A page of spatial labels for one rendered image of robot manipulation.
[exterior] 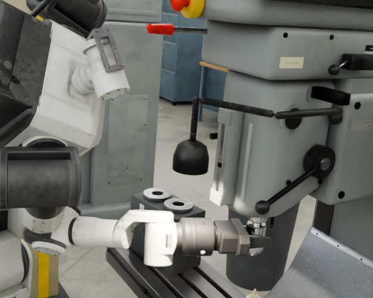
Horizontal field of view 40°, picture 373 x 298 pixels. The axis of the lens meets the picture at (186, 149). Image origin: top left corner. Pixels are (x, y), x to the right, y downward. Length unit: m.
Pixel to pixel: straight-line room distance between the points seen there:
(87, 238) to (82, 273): 2.23
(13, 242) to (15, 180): 0.51
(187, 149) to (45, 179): 0.27
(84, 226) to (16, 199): 0.29
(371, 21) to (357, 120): 0.21
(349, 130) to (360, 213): 0.40
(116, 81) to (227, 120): 0.24
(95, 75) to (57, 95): 0.09
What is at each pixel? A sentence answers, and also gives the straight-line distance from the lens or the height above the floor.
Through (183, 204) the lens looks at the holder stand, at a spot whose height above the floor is 1.16.
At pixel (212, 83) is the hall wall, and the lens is 8.66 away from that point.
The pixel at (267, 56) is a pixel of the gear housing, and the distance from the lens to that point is 0.95.
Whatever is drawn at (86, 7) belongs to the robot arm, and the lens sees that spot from 1.19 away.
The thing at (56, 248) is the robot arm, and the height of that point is 1.19.
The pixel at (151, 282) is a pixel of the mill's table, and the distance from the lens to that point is 1.53.
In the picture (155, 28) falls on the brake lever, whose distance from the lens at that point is 1.04.
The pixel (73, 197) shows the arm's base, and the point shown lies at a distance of 0.97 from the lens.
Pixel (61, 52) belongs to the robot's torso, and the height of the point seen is 1.64.
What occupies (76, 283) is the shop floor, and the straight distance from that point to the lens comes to 3.35.
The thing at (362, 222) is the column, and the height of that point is 1.21.
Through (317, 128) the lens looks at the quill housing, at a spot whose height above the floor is 1.52.
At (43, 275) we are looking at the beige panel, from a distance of 3.09.
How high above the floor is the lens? 1.77
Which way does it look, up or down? 17 degrees down
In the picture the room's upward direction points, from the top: 5 degrees clockwise
